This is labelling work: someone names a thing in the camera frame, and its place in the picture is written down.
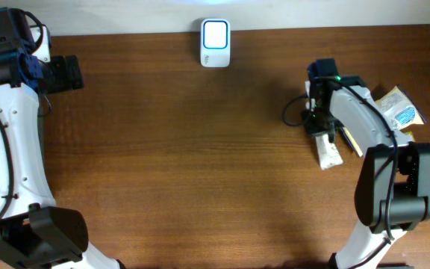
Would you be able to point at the white Pantene tube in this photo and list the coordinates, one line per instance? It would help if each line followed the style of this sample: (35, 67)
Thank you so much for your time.
(328, 154)

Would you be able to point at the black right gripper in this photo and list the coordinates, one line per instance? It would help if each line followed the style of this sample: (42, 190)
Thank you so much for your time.
(313, 130)

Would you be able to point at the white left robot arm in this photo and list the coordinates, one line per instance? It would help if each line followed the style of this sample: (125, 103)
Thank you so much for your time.
(34, 231)

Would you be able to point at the white snack bag gold trim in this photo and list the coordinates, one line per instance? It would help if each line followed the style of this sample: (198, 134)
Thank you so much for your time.
(398, 108)

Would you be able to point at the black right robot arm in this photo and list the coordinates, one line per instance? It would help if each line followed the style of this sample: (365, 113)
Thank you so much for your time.
(392, 195)

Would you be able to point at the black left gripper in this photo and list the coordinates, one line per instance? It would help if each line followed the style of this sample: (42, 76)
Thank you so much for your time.
(66, 81)

